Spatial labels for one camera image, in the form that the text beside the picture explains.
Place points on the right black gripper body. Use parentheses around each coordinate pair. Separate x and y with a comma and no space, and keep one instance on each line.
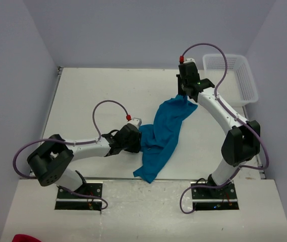
(183,84)

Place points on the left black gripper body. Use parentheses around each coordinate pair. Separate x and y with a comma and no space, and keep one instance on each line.
(132,145)

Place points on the blue t shirt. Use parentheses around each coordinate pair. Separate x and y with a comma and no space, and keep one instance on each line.
(159,139)

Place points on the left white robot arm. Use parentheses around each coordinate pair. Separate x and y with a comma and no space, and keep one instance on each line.
(50,161)

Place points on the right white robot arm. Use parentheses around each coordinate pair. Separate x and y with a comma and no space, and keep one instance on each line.
(240,144)

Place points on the white plastic basket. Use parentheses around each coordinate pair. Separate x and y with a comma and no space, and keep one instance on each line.
(238,88)

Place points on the red cloth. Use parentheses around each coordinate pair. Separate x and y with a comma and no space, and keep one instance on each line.
(24,238)

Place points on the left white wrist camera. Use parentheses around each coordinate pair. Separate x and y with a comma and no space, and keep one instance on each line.
(134,121)

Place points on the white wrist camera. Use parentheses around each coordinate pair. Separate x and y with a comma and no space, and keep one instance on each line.
(183,60)
(134,121)

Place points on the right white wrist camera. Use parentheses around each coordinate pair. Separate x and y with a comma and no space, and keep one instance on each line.
(183,60)

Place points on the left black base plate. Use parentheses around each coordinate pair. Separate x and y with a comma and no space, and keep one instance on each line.
(90,201)

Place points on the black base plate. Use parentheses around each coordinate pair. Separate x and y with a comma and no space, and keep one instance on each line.
(90,201)
(215,200)

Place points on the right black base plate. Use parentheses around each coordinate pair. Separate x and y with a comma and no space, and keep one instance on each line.
(215,200)

